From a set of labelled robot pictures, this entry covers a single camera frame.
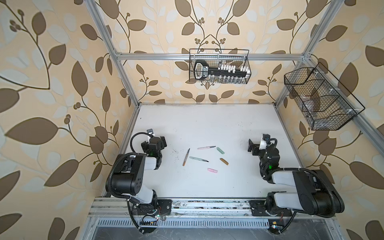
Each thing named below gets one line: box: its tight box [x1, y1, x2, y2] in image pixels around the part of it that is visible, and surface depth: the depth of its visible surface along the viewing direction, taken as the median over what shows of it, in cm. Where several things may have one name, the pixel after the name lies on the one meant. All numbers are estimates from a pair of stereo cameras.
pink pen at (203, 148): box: [197, 145, 216, 150], surface depth 98 cm
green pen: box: [189, 156, 209, 163], surface depth 93 cm
